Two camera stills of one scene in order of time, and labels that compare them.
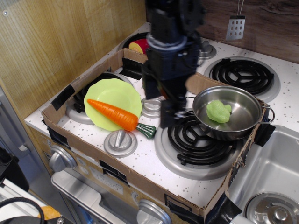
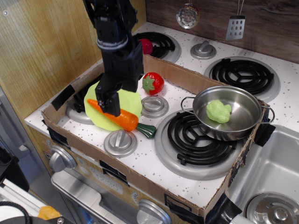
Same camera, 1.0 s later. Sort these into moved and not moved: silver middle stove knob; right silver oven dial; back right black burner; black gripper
Moved: black gripper
Not moved: back right black burner; right silver oven dial; silver middle stove knob
